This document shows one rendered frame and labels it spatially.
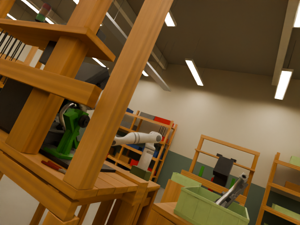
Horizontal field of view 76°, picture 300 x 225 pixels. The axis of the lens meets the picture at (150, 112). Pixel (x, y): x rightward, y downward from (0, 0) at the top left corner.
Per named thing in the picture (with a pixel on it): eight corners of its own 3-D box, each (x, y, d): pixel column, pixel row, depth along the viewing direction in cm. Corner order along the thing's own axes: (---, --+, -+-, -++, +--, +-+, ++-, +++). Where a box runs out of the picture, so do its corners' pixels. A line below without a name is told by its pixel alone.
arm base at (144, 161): (138, 166, 168) (145, 147, 171) (147, 170, 166) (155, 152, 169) (135, 166, 159) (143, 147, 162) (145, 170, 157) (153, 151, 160)
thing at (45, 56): (54, 71, 128) (64, 52, 131) (71, 76, 121) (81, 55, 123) (38, 61, 117) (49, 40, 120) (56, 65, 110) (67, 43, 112)
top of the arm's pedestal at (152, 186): (129, 174, 182) (131, 170, 182) (159, 189, 168) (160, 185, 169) (111, 174, 153) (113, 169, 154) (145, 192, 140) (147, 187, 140)
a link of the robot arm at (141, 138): (135, 145, 150) (129, 142, 157) (162, 143, 166) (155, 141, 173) (136, 133, 149) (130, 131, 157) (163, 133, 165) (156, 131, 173)
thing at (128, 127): (148, 184, 607) (172, 120, 642) (86, 151, 764) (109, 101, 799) (155, 185, 652) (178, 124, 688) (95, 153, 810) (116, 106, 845)
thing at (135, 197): (18, 133, 197) (25, 119, 199) (140, 203, 131) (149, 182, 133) (4, 130, 185) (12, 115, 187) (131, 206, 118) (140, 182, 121)
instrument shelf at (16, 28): (26, 44, 153) (28, 40, 153) (113, 62, 113) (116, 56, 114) (-9, 22, 131) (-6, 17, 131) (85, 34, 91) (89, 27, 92)
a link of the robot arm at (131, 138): (108, 139, 134) (139, 138, 149) (104, 129, 140) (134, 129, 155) (104, 148, 138) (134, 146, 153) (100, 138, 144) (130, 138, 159)
